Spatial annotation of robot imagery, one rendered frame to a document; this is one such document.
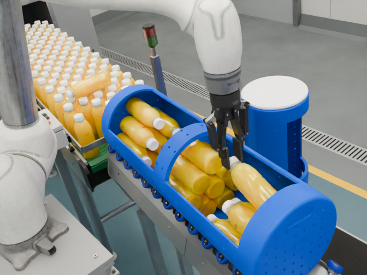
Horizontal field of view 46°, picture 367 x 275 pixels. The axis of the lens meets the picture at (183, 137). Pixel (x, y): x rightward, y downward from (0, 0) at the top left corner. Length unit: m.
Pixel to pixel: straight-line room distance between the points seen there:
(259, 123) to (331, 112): 1.91
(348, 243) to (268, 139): 0.82
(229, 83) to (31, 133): 0.60
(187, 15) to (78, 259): 0.70
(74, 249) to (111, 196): 1.85
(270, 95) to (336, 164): 1.38
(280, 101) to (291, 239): 0.83
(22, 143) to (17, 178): 0.15
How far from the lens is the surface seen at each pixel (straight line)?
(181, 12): 1.09
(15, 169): 1.19
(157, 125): 1.50
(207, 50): 0.96
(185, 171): 1.29
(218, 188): 1.34
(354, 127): 3.49
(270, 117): 1.76
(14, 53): 1.21
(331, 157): 3.17
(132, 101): 1.62
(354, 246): 2.40
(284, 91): 1.85
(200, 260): 1.40
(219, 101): 1.03
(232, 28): 0.95
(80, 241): 1.28
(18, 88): 1.25
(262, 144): 1.85
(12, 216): 1.21
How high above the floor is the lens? 1.94
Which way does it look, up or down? 34 degrees down
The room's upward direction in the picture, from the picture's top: 11 degrees counter-clockwise
